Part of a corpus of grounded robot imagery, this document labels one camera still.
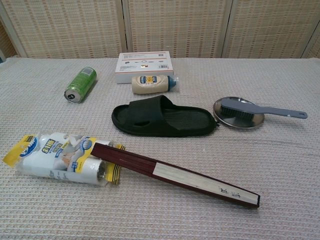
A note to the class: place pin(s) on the grey handled brush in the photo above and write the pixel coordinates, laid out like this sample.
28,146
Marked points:
232,103

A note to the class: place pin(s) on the black rubber slipper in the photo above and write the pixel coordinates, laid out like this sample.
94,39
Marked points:
140,110

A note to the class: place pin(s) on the mayonnaise squeeze bottle blue cap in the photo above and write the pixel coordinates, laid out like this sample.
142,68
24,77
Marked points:
147,85

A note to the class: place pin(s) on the white cardboard product box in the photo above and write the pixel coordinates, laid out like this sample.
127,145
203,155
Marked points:
143,70

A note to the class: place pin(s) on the dark red flat book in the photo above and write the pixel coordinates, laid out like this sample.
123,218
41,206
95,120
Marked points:
175,172

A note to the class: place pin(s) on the round steel plate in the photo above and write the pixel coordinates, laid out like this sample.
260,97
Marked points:
240,122

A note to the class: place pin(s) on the green drink can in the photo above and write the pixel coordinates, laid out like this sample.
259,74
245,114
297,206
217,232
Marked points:
80,83

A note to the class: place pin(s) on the beige woven tablecloth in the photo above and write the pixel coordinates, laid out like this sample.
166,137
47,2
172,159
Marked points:
250,162

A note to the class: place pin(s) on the pack of white rolls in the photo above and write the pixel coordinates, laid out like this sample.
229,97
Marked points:
50,160

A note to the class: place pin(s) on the woven bamboo folding screen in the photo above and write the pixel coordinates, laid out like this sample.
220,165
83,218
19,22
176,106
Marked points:
75,25

